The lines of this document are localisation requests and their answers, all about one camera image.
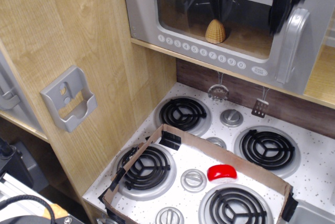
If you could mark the grey toy microwave door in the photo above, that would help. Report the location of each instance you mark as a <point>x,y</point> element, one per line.
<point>284,60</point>

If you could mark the wooden microwave shelf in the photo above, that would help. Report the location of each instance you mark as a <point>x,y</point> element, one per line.
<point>319,89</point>

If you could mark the yellow toy corn cob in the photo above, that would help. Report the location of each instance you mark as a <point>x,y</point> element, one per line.
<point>215,32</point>

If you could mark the hanging round toy strainer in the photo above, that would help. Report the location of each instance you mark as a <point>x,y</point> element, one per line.
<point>218,92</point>

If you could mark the hanging toy spatula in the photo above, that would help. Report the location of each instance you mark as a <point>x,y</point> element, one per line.
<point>261,105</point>

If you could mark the back left black burner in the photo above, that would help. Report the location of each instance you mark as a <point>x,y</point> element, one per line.
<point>185,113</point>

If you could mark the black burner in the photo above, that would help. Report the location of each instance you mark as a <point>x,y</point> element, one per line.
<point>152,175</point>
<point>185,113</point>
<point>233,203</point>
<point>269,148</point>

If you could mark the grey back stove knob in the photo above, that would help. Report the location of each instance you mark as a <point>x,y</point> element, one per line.
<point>231,118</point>

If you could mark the grey stove knob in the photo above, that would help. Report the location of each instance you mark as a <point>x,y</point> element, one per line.
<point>169,215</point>
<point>193,180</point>
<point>231,118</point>

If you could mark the back right black burner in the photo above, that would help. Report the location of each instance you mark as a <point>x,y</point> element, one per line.
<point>269,148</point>

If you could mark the grey small middle knob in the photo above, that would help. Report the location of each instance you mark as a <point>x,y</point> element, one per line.
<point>217,141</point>

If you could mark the brown cardboard fence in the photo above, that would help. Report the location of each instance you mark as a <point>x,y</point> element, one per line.
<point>188,152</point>

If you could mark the red white toy cheese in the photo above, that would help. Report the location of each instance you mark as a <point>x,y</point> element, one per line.
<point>221,173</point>

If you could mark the grey centre stove knob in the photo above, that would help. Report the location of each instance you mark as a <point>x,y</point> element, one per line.
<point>193,180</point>

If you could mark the front left black burner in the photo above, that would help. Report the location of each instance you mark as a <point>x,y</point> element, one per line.
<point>152,175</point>

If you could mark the front right black burner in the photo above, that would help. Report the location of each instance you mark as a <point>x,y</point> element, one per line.
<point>233,203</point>

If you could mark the grey front stove knob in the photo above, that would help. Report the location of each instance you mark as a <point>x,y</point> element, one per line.
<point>169,215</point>

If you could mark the grey wall phone holder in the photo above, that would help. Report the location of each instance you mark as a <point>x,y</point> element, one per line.
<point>64,89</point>

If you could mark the grey cabinet door handle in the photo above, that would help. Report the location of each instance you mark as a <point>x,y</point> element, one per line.
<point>9,99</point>

